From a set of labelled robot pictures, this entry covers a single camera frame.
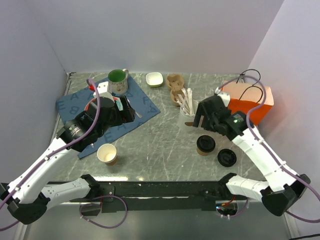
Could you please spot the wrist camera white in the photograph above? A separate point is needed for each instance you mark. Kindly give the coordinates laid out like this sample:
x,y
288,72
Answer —
x,y
105,90
225,97

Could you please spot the cardboard cup carrier tray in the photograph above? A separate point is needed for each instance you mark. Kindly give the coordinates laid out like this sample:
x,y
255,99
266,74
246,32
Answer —
x,y
175,82

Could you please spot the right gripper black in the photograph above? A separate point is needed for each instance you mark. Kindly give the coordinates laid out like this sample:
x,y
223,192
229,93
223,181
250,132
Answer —
x,y
200,111

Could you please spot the brown paper cup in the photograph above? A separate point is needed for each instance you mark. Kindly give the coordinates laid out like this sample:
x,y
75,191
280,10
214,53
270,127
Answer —
x,y
107,153
204,152

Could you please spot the orange paper bag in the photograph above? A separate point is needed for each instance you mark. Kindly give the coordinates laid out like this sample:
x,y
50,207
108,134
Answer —
x,y
245,96

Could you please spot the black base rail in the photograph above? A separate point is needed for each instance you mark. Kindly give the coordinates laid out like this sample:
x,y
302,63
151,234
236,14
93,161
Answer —
x,y
162,195

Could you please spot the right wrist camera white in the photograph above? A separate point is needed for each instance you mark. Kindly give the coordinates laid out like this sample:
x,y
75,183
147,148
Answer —
x,y
225,97

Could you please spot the metal spoon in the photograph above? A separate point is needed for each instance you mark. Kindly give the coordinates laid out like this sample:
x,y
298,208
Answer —
x,y
139,115

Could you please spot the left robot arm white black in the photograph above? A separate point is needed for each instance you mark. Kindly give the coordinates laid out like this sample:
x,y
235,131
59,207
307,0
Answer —
x,y
28,197

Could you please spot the black coffee cup lid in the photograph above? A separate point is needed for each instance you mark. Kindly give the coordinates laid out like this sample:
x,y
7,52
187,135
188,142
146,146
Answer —
x,y
205,142

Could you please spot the red blue floral plate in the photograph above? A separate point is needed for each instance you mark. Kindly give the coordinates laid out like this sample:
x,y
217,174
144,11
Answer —
x,y
87,105

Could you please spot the small white green bowl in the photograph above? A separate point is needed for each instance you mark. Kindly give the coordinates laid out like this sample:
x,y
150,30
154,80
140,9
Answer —
x,y
154,79

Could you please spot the wrapped white stirrers bundle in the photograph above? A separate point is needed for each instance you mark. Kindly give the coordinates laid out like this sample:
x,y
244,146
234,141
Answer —
x,y
186,101

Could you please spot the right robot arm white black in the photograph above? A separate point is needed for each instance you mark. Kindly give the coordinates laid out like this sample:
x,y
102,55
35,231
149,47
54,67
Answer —
x,y
282,186

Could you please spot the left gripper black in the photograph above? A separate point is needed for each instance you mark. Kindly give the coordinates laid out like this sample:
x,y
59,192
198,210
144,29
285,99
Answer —
x,y
125,115

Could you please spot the green inside ceramic mug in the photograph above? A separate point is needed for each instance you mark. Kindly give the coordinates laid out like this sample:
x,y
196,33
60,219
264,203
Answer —
x,y
118,80

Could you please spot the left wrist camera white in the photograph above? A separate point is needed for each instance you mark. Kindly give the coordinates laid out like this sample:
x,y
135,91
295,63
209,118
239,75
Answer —
x,y
105,90

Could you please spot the blue letter placemat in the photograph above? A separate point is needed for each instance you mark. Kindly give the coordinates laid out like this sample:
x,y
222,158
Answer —
x,y
69,106

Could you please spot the white cup holding stirrers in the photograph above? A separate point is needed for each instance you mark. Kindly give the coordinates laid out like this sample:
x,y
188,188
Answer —
x,y
185,121

